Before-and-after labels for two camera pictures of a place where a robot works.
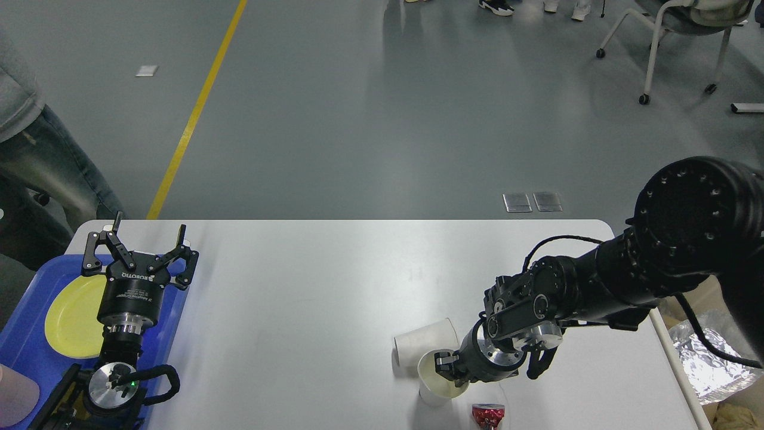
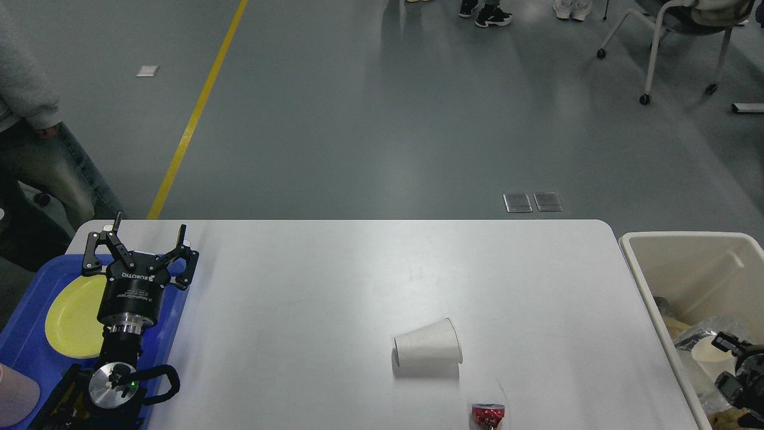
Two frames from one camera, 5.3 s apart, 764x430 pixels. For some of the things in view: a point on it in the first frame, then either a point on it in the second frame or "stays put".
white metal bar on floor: (748, 107) stays put
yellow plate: (71, 323) stays put
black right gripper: (481, 360) → (750, 371)
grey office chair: (696, 17) stays put
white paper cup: (434, 389) → (710, 359)
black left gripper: (133, 296) stays put
